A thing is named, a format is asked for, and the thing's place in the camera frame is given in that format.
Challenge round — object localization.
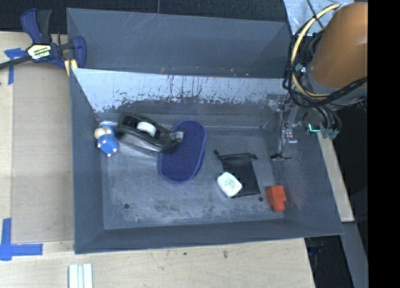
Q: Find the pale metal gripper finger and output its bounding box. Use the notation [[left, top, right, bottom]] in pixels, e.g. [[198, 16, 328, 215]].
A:
[[283, 129, 298, 159], [270, 124, 284, 158]]

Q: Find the orange-red block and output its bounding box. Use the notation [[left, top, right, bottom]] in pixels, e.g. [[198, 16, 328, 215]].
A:
[[266, 184, 288, 213]]

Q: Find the white small plastic case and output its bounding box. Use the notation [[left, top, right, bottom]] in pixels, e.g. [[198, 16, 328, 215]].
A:
[[216, 171, 243, 198]]

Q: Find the blue oval pad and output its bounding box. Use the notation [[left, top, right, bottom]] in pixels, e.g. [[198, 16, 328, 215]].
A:
[[156, 119, 208, 184]]

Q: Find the grey metal bin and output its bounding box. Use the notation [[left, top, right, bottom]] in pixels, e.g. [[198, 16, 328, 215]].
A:
[[66, 7, 345, 255]]

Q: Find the black tape dispenser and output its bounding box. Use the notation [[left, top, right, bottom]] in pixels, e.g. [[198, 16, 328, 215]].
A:
[[114, 114, 186, 154]]

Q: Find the blue toy figure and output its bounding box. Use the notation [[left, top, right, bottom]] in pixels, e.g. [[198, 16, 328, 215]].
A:
[[94, 121, 121, 158]]

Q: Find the black drawstring pouch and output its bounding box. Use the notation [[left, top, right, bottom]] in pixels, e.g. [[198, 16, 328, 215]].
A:
[[213, 149, 261, 197]]

